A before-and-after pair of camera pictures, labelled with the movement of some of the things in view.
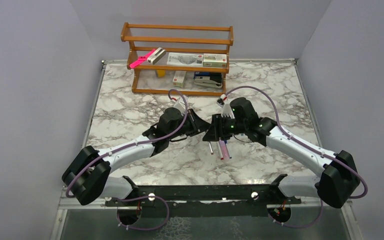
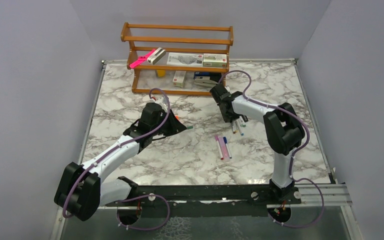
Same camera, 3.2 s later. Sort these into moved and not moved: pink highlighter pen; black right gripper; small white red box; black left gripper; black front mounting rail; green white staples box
Moved: black left gripper; black right gripper
Not moved: green white staples box; small white red box; pink highlighter pen; black front mounting rail
